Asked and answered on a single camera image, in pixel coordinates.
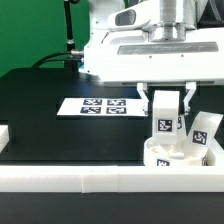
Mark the white round stool seat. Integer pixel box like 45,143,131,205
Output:
143,138,208,168

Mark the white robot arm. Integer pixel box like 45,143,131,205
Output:
79,0,224,112

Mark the white left fence rail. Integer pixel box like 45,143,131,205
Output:
0,125,9,153

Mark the black cable bundle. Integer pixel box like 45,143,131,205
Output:
31,49,84,70

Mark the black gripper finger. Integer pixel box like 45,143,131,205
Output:
183,82,197,114
137,83,149,115

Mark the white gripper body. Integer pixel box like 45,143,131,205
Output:
83,7,224,84

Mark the white right fence rail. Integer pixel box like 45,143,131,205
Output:
207,141,224,167

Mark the white tag sheet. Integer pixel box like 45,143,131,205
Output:
57,98,145,117

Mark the white fence rail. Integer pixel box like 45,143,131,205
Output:
0,166,224,193
207,141,224,167
0,125,9,153

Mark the white front fence rail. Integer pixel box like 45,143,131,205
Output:
0,166,224,193

